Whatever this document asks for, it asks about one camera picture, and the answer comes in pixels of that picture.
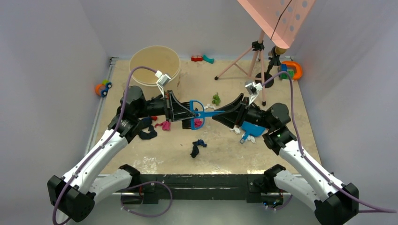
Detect black twisted paper scrap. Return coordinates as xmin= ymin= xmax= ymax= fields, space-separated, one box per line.
xmin=190 ymin=142 xmax=199 ymax=158

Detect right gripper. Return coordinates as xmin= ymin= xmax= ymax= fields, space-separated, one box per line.
xmin=213 ymin=93 xmax=274 ymax=130

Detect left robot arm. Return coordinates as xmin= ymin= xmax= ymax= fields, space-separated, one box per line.
xmin=47 ymin=86 xmax=197 ymax=225

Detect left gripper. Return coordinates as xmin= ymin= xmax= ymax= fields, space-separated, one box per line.
xmin=135 ymin=90 xmax=195 ymax=122

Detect green blue toy blocks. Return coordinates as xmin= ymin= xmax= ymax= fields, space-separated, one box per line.
xmin=278 ymin=63 xmax=295 ymax=80

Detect blue hand brush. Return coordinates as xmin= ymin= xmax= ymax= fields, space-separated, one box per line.
xmin=182 ymin=100 xmax=225 ymax=130

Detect long black paper strip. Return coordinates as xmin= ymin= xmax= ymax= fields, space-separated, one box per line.
xmin=138 ymin=117 xmax=157 ymax=140

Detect large pink paper ball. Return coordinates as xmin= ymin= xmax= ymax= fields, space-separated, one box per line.
xmin=194 ymin=119 xmax=203 ymax=128

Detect blue scrap on brush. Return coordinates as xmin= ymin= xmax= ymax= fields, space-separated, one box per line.
xmin=196 ymin=139 xmax=207 ymax=148

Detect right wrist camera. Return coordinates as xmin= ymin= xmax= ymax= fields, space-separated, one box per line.
xmin=245 ymin=81 xmax=263 ymax=105

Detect white scrap left of dustpan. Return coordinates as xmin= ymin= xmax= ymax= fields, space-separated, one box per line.
xmin=230 ymin=127 xmax=241 ymax=135

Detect blue dustpan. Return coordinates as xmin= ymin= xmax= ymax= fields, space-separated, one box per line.
xmin=241 ymin=121 xmax=266 ymax=138

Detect black microphone stand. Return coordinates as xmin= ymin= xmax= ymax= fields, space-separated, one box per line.
xmin=255 ymin=46 xmax=287 ymax=83

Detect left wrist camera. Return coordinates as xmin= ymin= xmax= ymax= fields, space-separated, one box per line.
xmin=155 ymin=70 xmax=171 ymax=97

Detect beige plastic bucket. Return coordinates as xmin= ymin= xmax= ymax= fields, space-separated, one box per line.
xmin=129 ymin=45 xmax=181 ymax=99

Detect orange wheeled toy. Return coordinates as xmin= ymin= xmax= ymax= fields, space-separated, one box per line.
xmin=94 ymin=79 xmax=112 ymax=98

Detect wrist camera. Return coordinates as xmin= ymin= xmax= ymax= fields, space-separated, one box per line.
xmin=245 ymin=81 xmax=263 ymax=105
xmin=155 ymin=70 xmax=171 ymax=97

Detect white scrap near dustpan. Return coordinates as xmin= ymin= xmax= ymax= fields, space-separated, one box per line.
xmin=240 ymin=134 xmax=256 ymax=143

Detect green paper scrap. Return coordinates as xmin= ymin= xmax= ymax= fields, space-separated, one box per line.
xmin=212 ymin=92 xmax=221 ymax=106

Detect red toy block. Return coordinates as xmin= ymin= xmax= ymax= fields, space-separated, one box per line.
xmin=191 ymin=55 xmax=203 ymax=62

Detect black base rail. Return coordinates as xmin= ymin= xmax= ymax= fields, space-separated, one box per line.
xmin=121 ymin=173 xmax=294 ymax=206

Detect orange ring toy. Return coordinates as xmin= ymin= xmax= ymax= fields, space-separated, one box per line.
xmin=281 ymin=61 xmax=303 ymax=80

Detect pink music stand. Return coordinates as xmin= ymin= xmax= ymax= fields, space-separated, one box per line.
xmin=214 ymin=0 xmax=316 ymax=106

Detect white paper scrap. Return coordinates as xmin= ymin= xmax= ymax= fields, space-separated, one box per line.
xmin=204 ymin=104 xmax=217 ymax=110

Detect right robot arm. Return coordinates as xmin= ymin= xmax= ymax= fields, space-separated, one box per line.
xmin=212 ymin=94 xmax=359 ymax=225

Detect small pink paper scrap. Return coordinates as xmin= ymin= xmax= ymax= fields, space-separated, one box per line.
xmin=154 ymin=120 xmax=171 ymax=131

